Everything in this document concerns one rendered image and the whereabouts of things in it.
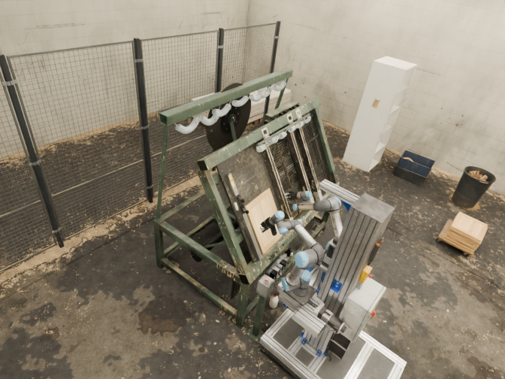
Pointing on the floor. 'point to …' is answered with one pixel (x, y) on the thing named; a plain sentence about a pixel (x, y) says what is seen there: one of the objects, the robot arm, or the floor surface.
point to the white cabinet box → (378, 111)
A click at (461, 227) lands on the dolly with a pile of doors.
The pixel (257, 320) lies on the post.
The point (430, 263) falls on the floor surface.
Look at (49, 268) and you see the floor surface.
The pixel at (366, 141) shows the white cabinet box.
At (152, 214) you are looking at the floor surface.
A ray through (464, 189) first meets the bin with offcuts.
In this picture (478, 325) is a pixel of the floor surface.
